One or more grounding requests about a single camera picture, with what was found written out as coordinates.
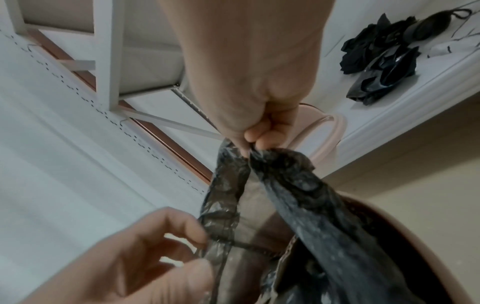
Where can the person's left hand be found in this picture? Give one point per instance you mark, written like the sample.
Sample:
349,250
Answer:
123,267

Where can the pink trash bin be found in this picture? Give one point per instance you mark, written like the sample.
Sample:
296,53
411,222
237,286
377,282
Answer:
431,252

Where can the person's right hand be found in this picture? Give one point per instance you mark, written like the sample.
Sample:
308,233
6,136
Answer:
247,59

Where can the white black grid cloth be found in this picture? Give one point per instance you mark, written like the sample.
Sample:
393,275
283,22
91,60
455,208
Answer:
446,49

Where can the pink bin lid ring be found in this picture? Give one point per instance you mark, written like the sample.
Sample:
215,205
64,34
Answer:
337,130

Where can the glossy black trash bag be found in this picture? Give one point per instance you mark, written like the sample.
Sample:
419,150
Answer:
378,83

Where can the white metal shelf rack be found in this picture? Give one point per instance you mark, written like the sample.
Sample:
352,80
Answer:
108,59

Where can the white sheer curtain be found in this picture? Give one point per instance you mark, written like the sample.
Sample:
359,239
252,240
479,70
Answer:
56,178

